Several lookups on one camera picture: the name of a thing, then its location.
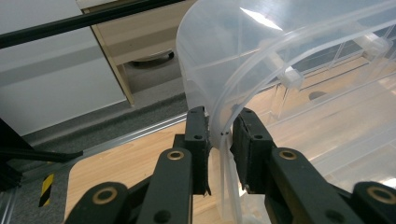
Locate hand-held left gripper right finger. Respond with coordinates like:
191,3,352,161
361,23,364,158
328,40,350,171
230,106,278,196

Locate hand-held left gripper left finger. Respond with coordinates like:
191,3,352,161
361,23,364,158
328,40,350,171
172,105,213,198

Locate clear plastic storage box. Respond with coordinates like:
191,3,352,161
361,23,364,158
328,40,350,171
175,0,396,224

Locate black round table grommet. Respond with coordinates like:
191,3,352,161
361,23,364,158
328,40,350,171
307,90,328,102

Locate dark round chair base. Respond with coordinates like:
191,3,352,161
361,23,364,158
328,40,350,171
128,49,176,68

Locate yellow black hazard tape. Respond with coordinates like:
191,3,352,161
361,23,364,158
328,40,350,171
37,173,55,208

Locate white cabinet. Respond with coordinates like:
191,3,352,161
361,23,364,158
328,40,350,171
0,0,129,137

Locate black metal stand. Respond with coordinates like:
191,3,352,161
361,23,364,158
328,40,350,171
0,117,85,192

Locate black horizontal frame bar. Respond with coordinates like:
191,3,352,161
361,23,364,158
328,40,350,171
0,0,185,50

